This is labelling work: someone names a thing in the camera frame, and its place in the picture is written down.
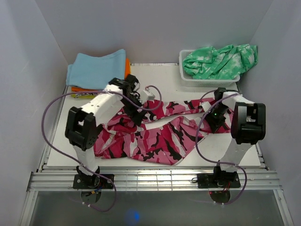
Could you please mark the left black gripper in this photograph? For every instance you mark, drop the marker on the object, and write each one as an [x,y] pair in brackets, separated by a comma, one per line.
[136,117]

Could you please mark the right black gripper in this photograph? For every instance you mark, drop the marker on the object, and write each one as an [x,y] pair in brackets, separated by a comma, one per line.
[214,124]

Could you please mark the pink camouflage trousers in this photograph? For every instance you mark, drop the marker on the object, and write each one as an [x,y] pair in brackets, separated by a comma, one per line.
[165,136]

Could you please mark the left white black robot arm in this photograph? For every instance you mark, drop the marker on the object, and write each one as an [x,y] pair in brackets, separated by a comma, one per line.
[84,123]

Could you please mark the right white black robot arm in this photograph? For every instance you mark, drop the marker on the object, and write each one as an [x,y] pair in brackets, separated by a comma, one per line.
[248,126]

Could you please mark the orange folded trousers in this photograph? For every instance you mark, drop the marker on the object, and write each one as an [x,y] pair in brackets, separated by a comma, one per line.
[87,75]

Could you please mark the yellow patterned folded trousers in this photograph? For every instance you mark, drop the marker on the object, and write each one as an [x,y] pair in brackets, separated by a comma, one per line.
[84,95]

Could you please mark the green tie-dye trousers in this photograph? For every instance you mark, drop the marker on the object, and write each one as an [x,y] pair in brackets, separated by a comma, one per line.
[226,63]

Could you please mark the light blue folded trousers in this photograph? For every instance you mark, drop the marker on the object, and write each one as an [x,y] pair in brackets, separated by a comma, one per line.
[119,55]

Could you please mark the white plastic basket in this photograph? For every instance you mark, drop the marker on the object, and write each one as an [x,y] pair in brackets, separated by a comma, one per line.
[190,82]

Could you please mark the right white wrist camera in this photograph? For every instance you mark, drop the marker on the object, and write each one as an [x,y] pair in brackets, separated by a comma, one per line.
[206,106]

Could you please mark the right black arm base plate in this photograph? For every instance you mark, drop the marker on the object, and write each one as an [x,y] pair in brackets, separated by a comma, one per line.
[209,180]

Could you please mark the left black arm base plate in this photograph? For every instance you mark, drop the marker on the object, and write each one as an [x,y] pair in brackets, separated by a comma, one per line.
[91,182]

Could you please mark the aluminium frame rail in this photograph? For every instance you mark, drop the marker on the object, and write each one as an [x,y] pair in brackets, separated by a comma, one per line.
[148,179]

